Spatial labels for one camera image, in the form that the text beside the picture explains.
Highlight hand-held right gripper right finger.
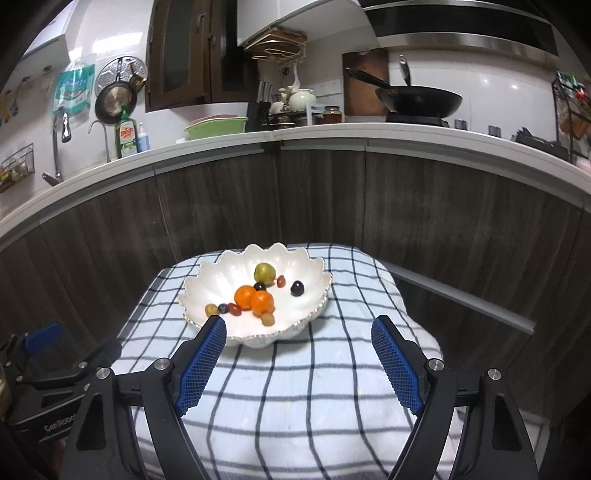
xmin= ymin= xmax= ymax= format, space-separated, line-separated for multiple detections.
xmin=370 ymin=315 xmax=541 ymax=480

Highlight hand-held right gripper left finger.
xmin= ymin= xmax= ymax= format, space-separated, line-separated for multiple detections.
xmin=60 ymin=315 xmax=228 ymax=480

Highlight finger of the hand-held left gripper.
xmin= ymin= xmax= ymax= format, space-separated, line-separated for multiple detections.
xmin=18 ymin=338 xmax=123 ymax=391
xmin=0 ymin=323 xmax=65 ymax=370

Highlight white scalloped bowl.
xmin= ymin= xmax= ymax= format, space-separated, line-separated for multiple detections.
xmin=178 ymin=243 xmax=332 ymax=349

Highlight grey metal bar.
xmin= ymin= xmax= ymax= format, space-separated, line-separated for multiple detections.
xmin=383 ymin=265 xmax=536 ymax=335

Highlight white checked cloth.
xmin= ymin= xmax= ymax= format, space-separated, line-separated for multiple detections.
xmin=115 ymin=244 xmax=462 ymax=480

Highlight chrome kitchen faucet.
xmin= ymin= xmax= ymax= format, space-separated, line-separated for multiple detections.
xmin=42 ymin=108 xmax=74 ymax=188

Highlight thin curved faucet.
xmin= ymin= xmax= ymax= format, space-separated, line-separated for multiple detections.
xmin=88 ymin=120 xmax=112 ymax=162

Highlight green dish soap bottle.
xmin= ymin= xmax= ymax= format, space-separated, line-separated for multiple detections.
xmin=115 ymin=105 xmax=139 ymax=159

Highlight green basin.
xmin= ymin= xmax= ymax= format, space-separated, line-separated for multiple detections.
xmin=184 ymin=117 xmax=249 ymax=140

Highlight hanging frying pan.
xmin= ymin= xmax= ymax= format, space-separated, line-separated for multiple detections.
xmin=95 ymin=82 xmax=138 ymax=125

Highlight hanging plastic bag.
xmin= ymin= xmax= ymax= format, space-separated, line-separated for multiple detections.
xmin=52 ymin=60 xmax=95 ymax=116

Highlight black gas stove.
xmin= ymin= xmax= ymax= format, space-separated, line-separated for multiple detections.
xmin=385 ymin=113 xmax=451 ymax=129

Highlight black knife block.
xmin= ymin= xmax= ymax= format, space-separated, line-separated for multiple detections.
xmin=246 ymin=80 xmax=273 ymax=132

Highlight black wok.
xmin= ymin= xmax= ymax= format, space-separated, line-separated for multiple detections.
xmin=345 ymin=67 xmax=464 ymax=118

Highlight silver steamer plate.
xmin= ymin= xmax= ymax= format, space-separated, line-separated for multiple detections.
xmin=96 ymin=55 xmax=148 ymax=88

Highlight wooden cutting board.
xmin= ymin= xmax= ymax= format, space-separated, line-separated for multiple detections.
xmin=342 ymin=48 xmax=391 ymax=117

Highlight white teapot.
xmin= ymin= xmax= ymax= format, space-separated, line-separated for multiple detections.
xmin=288 ymin=89 xmax=318 ymax=112

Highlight wooden board rack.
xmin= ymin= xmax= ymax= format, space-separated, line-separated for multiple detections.
xmin=244 ymin=28 xmax=308 ymax=63

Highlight black steel range hood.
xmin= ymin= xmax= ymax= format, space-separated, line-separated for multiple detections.
xmin=362 ymin=0 xmax=561 ymax=58

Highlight wire wall basket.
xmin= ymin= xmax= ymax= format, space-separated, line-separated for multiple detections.
xmin=0 ymin=143 xmax=35 ymax=193

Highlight black wire rack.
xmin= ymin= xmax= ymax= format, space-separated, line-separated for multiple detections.
xmin=551 ymin=71 xmax=591 ymax=164

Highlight dark wooden wall cabinet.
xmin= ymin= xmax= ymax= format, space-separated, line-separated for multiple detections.
xmin=145 ymin=0 xmax=259 ymax=113

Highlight white wall cabinet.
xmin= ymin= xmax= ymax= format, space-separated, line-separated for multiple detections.
xmin=236 ymin=0 xmax=365 ymax=47

